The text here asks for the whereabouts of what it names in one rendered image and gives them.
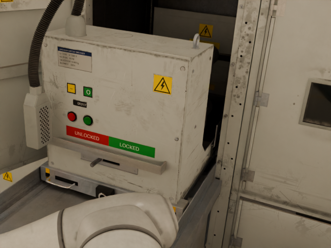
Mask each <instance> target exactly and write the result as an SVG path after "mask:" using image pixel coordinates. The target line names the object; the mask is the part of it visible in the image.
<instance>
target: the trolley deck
mask: <svg viewBox="0 0 331 248"><path fill-rule="evenodd" d="M204 177H205V176H202V175H201V176H200V178H199V179H198V181H197V182H196V184H195V185H194V187H193V188H192V190H191V192H190V193H189V195H188V198H189V197H192V196H193V194H194V193H195V191H196V189H197V188H198V186H199V185H200V183H201V182H202V180H203V178H204ZM221 183H222V180H217V179H215V180H214V182H213V183H212V185H211V187H210V188H209V190H208V192H207V194H206V195H205V197H204V198H203V200H202V202H201V203H200V205H199V207H198V209H197V210H196V212H195V214H194V215H193V217H192V219H191V220H190V222H189V224H188V225H187V227H186V229H185V230H184V232H183V234H182V236H181V237H180V239H179V241H178V242H177V244H176V246H175V247H174V248H191V246H192V244H193V242H194V240H195V238H196V237H197V235H198V233H199V231H200V229H201V227H202V225H203V224H204V222H205V220H206V218H207V216H208V214H209V212H210V211H211V209H212V207H213V205H214V203H215V201H216V199H217V197H218V196H219V194H220V190H221ZM95 198H96V197H94V196H91V195H88V194H85V193H81V192H78V191H75V190H72V189H69V188H68V189H66V188H62V187H59V186H55V185H52V184H50V185H49V186H47V187H46V188H45V189H43V190H42V191H41V192H39V193H38V194H37V195H35V196H34V197H33V198H31V199H30V200H29V201H27V202H26V203H25V204H23V205H22V206H21V207H19V208H18V209H17V210H15V211H14V212H13V213H11V214H10V215H9V216H7V217H6V218H5V219H3V220H2V221H1V222H0V234H2V233H6V232H9V231H11V230H14V229H17V228H19V227H22V226H24V225H27V224H29V223H32V222H34V221H37V220H39V219H41V218H44V217H46V216H48V215H50V214H53V213H55V212H57V211H59V210H63V209H66V208H69V207H72V206H75V205H78V204H80V203H83V202H85V201H88V200H92V199H95ZM188 198H187V199H188Z"/></svg>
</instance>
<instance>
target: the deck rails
mask: <svg viewBox="0 0 331 248"><path fill-rule="evenodd" d="M215 167H216V164H214V166H213V167H212V169H211V170H210V172H209V174H208V175H207V176H205V177H204V178H203V180H202V182H201V183H200V185H199V186H198V188H197V189H196V191H195V193H194V194H193V196H192V197H193V199H192V200H191V202H190V203H189V205H188V207H187V208H186V210H185V211H184V213H183V215H182V216H181V218H180V219H179V221H178V228H179V229H178V232H177V236H176V239H175V241H174V243H173V244H172V246H171V247H170V248H174V247H175V246H176V244H177V242H178V241H179V239H180V237H181V236H182V234H183V232H184V230H185V229H186V227H187V225H188V224H189V222H190V220H191V219H192V217H193V215H194V214H195V212H196V210H197V209H198V207H199V205H200V203H201V202H202V200H203V198H204V197H205V195H206V194H207V192H208V190H209V188H210V187H211V185H212V183H213V182H214V180H215V178H214V174H215ZM49 185H50V184H49V183H47V182H46V181H44V180H42V179H41V170H40V166H39V167H38V168H36V169H35V170H33V171H32V172H30V173H29V174H27V175H26V176H25V177H23V178H22V179H20V180H19V181H17V182H16V183H14V184H13V185H11V186H10V187H8V188H7V189H5V190H4V191H2V192H1V193H0V222H1V221H2V220H3V219H5V218H6V217H7V216H9V215H10V214H11V213H13V212H14V211H15V210H17V209H18V208H19V207H21V206H22V205H23V204H25V203H26V202H27V201H29V200H30V199H31V198H33V197H34V196H35V195H37V194H38V193H39V192H41V191H42V190H43V189H45V188H46V187H47V186H49Z"/></svg>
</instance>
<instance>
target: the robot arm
mask: <svg viewBox="0 0 331 248"><path fill-rule="evenodd" d="M178 229H179V228H178V222H177V218H176V215H175V212H174V209H173V206H172V204H171V202H170V201H169V200H168V199H167V198H164V197H163V196H162V195H158V194H152V193H141V192H133V193H122V194H116V195H111V196H106V197H101V198H97V199H92V200H88V201H85V202H83V203H80V204H78V205H75V206H72V207H69V208H66V209H63V210H59V211H57V212H55V213H53V214H50V215H48V216H46V217H44V218H41V219H39V220H37V221H34V222H32V223H29V224H27V225H24V226H22V227H19V228H17V229H14V230H11V231H9V232H6V233H2V234H0V248H170V247H171V246H172V244H173V243H174V241H175V239H176V236H177V232H178Z"/></svg>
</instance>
